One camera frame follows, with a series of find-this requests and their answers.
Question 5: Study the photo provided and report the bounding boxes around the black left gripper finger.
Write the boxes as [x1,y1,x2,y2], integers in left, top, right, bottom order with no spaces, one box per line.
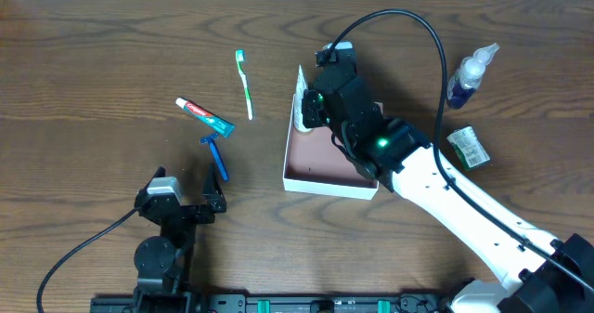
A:
[149,166,166,184]
[202,163,225,202]

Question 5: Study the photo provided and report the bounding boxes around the white shampoo tube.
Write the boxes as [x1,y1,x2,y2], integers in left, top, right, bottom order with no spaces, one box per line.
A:
[293,66,311,134]

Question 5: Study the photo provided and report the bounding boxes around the clear spray bottle blue liquid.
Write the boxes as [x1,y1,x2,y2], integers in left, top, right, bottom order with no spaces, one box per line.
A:
[446,43,500,110]

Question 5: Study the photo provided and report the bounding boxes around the green white soap packet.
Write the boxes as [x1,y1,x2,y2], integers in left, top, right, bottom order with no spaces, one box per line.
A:
[446,126,490,171]

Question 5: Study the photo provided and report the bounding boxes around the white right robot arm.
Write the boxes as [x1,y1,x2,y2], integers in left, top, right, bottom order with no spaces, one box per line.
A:
[302,45,593,312]

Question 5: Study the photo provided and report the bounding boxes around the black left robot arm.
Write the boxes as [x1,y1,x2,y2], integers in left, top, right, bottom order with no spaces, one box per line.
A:
[132,163,226,312]

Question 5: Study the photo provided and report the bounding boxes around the blue disposable razor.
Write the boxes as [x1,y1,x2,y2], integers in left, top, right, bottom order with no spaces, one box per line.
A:
[200,133,229,181]

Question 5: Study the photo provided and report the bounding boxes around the red green toothpaste tube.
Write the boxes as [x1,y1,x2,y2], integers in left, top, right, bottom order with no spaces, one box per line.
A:
[175,98,235,137]

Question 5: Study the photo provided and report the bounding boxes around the white cardboard box pink inside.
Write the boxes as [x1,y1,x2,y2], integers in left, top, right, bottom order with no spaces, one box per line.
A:
[282,111,379,200]

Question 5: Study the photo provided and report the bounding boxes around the green white toothbrush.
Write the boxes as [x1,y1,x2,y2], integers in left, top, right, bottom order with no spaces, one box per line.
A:
[235,49,253,120]

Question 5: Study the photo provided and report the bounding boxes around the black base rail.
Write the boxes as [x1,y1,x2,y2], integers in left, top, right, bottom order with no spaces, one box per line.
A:
[89,293,448,313]

